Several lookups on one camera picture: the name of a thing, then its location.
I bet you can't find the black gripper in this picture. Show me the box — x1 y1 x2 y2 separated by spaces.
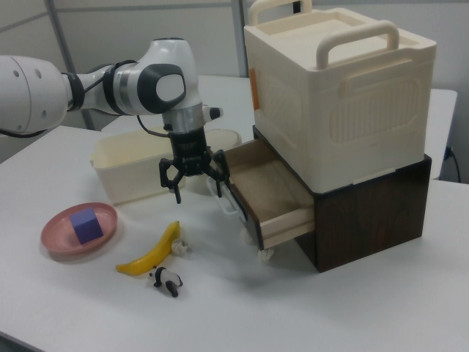
158 123 232 205

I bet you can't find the wooden drawer with white handle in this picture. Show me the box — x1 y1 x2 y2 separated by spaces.
207 139 316 250

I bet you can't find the cream open plastic container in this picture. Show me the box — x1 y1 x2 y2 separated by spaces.
90 131 188 206

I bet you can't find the dark wood drawer cabinet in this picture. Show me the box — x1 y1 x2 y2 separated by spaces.
252 126 433 274

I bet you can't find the small lidded cream container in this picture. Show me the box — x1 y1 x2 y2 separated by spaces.
186 127 243 194

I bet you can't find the crumpled white paper ball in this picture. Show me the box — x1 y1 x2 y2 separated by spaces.
171 237 192 257

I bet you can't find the yellow banana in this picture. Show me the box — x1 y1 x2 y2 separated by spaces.
115 220 182 275

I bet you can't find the panda toy figure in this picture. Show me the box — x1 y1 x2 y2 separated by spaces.
147 266 183 298

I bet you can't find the purple cube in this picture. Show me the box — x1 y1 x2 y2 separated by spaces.
69 208 104 246

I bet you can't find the pink plate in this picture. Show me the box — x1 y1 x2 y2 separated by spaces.
40 201 119 262

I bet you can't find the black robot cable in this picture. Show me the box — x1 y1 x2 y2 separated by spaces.
65 60 171 139

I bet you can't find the cream storage box with handles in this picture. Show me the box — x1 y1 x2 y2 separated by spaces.
243 0 439 195

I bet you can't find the thin black wall cable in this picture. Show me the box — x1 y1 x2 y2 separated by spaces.
444 145 461 183

